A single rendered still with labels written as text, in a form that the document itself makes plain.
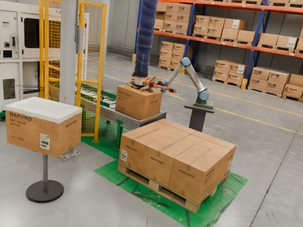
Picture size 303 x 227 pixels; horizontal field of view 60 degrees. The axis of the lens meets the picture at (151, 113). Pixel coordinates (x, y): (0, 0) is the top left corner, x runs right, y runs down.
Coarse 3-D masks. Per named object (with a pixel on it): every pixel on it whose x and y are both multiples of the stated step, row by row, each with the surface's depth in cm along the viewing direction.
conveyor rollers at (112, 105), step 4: (84, 88) 527; (84, 92) 496; (88, 92) 503; (92, 92) 501; (92, 96) 478; (96, 96) 486; (104, 96) 490; (104, 100) 466; (108, 100) 466; (112, 100) 471; (112, 104) 448; (112, 108) 434; (120, 112) 416
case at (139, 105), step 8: (120, 88) 407; (128, 88) 404; (120, 96) 411; (128, 96) 400; (136, 96) 390; (144, 96) 380; (152, 96) 391; (160, 96) 407; (120, 104) 414; (128, 104) 404; (136, 104) 393; (144, 104) 383; (152, 104) 397; (160, 104) 414; (128, 112) 406; (136, 112) 396; (144, 112) 386; (152, 112) 403
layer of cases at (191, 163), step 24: (168, 120) 411; (120, 144) 343; (144, 144) 321; (168, 144) 329; (192, 144) 339; (216, 144) 349; (144, 168) 327; (168, 168) 305; (192, 168) 285; (216, 168) 309; (192, 192) 291
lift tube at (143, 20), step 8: (144, 0) 361; (152, 0) 360; (144, 8) 363; (152, 8) 364; (144, 16) 367; (152, 16) 368; (144, 24) 370; (152, 24) 372; (144, 32) 373; (152, 32) 377; (144, 40) 376; (152, 40) 384
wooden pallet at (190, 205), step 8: (120, 168) 352; (128, 168) 351; (128, 176) 346; (136, 176) 346; (144, 176) 329; (224, 176) 352; (144, 184) 332; (152, 184) 324; (160, 184) 316; (216, 184) 331; (160, 192) 320; (168, 192) 322; (176, 192) 304; (208, 192) 315; (176, 200) 309; (184, 200) 311; (192, 200) 293; (192, 208) 295
